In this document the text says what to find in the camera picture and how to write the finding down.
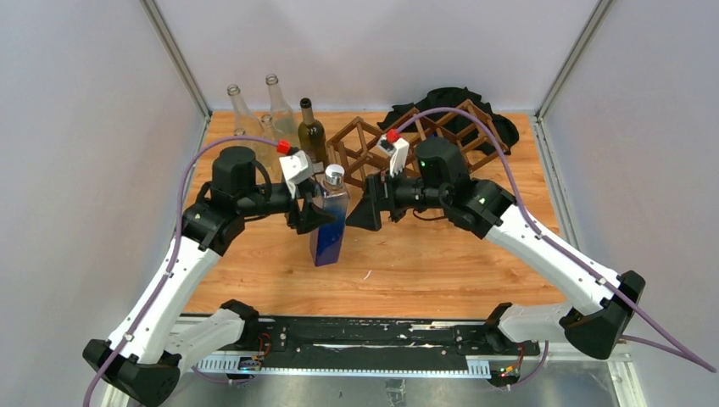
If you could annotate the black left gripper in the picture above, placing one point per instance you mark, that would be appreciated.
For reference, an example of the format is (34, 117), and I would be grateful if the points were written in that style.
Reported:
(306, 218)

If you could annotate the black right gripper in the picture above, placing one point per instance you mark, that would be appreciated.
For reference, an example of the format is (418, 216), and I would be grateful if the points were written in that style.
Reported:
(366, 214)

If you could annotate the blue label clear bottle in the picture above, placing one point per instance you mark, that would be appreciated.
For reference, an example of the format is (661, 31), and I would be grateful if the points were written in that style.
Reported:
(327, 240)

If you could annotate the slim clear bottle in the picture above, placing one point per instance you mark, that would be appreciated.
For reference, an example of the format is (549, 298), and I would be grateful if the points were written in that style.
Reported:
(269, 157)

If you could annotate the dark green wine bottle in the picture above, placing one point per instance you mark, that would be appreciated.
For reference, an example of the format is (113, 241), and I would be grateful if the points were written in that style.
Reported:
(312, 135)

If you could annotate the clear glass bottle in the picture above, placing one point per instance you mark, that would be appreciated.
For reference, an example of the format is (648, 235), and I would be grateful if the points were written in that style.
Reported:
(280, 110)

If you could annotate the clear bottle black label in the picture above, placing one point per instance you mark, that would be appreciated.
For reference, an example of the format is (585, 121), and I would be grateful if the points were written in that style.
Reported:
(246, 123)

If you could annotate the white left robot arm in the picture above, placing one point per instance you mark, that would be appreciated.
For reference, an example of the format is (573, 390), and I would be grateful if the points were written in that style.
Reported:
(143, 357)

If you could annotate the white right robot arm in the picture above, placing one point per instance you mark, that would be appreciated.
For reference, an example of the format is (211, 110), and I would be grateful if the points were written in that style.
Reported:
(599, 301)

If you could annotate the brown wooden wine rack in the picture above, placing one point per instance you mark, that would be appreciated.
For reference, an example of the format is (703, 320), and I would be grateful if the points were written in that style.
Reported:
(357, 147)

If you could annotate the black cloth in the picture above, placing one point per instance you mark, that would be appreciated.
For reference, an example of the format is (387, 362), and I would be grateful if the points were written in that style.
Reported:
(451, 97)

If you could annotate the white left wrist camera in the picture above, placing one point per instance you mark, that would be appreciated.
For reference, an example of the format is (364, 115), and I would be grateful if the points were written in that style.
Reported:
(296, 168)

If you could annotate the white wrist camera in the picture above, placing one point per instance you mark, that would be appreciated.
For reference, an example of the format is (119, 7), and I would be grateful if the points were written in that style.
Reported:
(296, 168)
(397, 149)

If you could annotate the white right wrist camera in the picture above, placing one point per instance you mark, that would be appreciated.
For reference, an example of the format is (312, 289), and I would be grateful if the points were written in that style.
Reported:
(397, 149)

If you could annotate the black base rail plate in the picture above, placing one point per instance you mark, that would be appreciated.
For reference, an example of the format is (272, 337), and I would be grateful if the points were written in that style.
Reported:
(387, 345)

